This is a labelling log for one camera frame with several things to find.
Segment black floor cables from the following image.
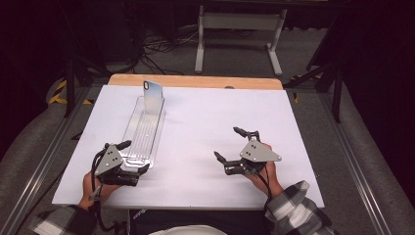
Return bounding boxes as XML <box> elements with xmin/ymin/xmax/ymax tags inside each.
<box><xmin>130</xmin><ymin>27</ymin><xmax>201</xmax><ymax>76</ymax></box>

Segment aluminium floor rail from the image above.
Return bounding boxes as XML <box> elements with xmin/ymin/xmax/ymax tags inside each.
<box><xmin>317</xmin><ymin>92</ymin><xmax>393</xmax><ymax>235</ymax></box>
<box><xmin>0</xmin><ymin>86</ymin><xmax>92</xmax><ymax>235</ymax></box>

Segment black metal stand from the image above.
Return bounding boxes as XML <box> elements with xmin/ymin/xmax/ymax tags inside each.
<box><xmin>63</xmin><ymin>57</ymin><xmax>113</xmax><ymax>119</ymax></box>
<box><xmin>283</xmin><ymin>18</ymin><xmax>347</xmax><ymax>124</ymax></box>

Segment hand-held gripper cable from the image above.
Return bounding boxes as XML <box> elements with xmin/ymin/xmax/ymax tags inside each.
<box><xmin>254</xmin><ymin>165</ymin><xmax>274</xmax><ymax>211</ymax></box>
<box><xmin>90</xmin><ymin>148</ymin><xmax>129</xmax><ymax>234</ymax></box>

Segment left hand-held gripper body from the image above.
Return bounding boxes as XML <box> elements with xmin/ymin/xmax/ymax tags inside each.
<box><xmin>93</xmin><ymin>143</ymin><xmax>143</xmax><ymax>188</ymax></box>

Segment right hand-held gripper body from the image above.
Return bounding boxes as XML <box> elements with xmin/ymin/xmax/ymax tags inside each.
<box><xmin>223</xmin><ymin>130</ymin><xmax>283</xmax><ymax>176</ymax></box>

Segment yellow black floor tape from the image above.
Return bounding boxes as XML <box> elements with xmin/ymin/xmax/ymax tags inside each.
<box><xmin>48</xmin><ymin>79</ymin><xmax>95</xmax><ymax>106</ymax></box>

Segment person's left hand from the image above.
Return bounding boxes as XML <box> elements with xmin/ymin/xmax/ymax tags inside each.
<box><xmin>77</xmin><ymin>171</ymin><xmax>123</xmax><ymax>211</ymax></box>

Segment pastel gradient phone case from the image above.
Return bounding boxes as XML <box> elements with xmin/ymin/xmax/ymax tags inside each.
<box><xmin>143</xmin><ymin>80</ymin><xmax>164</xmax><ymax>117</ymax></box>

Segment left hand-held gripper cable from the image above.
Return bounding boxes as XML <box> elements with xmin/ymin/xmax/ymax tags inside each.
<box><xmin>90</xmin><ymin>148</ymin><xmax>129</xmax><ymax>234</ymax></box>

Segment clear plastic slotted rack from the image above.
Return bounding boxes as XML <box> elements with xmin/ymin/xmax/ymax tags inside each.
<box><xmin>120</xmin><ymin>96</ymin><xmax>167</xmax><ymax>171</ymax></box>

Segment person's right hand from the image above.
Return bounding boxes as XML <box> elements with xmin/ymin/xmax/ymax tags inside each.
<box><xmin>244</xmin><ymin>142</ymin><xmax>285</xmax><ymax>199</ymax></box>

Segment white table board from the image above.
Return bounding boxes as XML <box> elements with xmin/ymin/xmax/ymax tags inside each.
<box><xmin>52</xmin><ymin>85</ymin><xmax>326</xmax><ymax>211</ymax></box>

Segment white cap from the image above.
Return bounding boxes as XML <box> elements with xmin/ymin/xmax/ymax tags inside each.
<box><xmin>148</xmin><ymin>224</ymin><xmax>229</xmax><ymax>235</ymax></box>

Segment white metal stand frame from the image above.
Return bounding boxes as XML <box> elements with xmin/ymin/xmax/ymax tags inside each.
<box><xmin>194</xmin><ymin>4</ymin><xmax>288</xmax><ymax>76</ymax></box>

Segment wooden table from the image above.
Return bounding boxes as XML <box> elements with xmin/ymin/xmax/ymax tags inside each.
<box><xmin>107</xmin><ymin>73</ymin><xmax>284</xmax><ymax>91</ymax></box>

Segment right hand-held gripper cable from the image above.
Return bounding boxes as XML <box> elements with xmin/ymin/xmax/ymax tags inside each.
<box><xmin>254</xmin><ymin>165</ymin><xmax>274</xmax><ymax>211</ymax></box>

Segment person's dark clothing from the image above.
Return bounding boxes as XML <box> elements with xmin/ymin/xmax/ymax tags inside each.
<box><xmin>128</xmin><ymin>209</ymin><xmax>272</xmax><ymax>235</ymax></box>

